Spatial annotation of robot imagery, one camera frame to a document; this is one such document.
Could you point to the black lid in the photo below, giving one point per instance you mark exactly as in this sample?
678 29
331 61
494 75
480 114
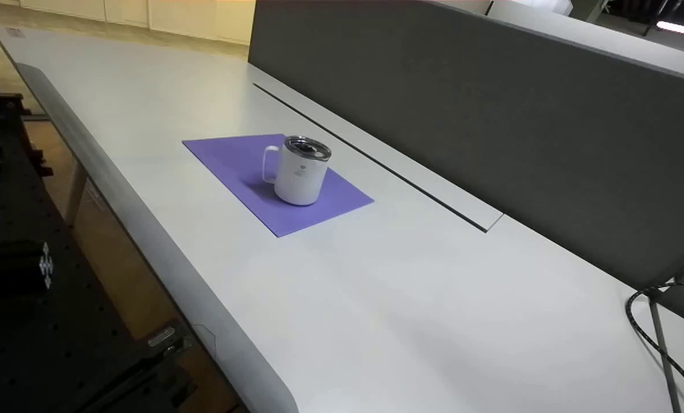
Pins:
305 147

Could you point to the purple rectangular mat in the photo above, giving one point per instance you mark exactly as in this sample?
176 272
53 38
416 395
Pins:
237 165

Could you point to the dark grey desk divider panel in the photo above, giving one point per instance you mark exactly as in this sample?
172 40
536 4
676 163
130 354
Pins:
579 145

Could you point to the grey metal stand rod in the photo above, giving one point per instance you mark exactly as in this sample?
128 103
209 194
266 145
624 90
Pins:
674 395

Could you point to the black perforated equipment table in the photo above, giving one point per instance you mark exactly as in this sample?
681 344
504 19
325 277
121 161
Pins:
63 350

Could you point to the white mug with handle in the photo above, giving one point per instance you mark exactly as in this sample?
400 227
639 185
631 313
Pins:
294 180

